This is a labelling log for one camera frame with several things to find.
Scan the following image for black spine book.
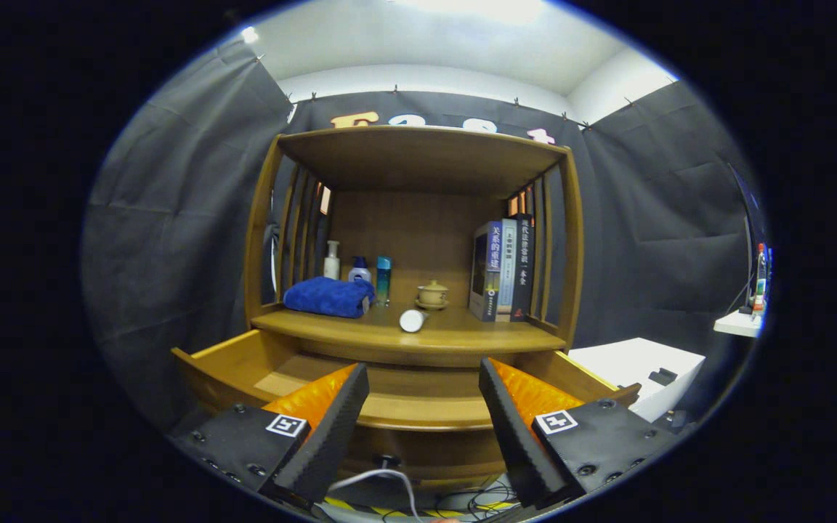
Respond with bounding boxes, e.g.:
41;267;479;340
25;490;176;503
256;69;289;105
510;213;535;323

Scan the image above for white side table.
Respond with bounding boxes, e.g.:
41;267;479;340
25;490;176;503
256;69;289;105
713;309;763;338

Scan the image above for dark floor cables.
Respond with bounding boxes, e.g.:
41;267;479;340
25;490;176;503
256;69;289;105
433;479;521;520

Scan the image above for black backdrop cloth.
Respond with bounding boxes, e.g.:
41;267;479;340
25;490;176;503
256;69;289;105
81;36;753;437

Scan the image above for white cable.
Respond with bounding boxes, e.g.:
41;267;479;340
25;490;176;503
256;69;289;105
328;469;423;520

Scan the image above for clear bottle with red label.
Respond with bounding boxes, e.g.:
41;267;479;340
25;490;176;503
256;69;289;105
753;243;768;320

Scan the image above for blue spine book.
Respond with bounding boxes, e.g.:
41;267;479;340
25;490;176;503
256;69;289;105
469;221;503;323

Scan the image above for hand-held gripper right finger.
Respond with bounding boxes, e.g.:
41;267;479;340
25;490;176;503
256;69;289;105
478;356;681;509

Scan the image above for white storage box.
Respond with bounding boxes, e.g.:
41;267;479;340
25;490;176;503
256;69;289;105
567;337;707;423

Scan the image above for wooden cabinet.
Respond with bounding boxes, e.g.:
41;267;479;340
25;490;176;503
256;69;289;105
244;125;585;495

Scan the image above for wooden countertop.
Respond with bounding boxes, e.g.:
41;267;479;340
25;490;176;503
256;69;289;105
251;304;568;357

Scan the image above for ceiling light panel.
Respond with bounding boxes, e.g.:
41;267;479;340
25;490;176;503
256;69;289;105
404;0;543;23

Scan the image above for dark monitor screen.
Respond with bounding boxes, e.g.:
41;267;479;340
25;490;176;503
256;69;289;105
727;163;767;251

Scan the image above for blue towel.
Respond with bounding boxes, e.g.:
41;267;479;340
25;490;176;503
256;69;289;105
283;276;376;319

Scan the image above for beige lidded teacup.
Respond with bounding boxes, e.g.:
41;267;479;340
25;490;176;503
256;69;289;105
415;280;450;312

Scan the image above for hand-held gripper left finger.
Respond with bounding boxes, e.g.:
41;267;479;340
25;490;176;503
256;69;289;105
168;362;370;511

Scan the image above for wooden drawer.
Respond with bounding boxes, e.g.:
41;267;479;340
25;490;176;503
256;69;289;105
171;328;643;484

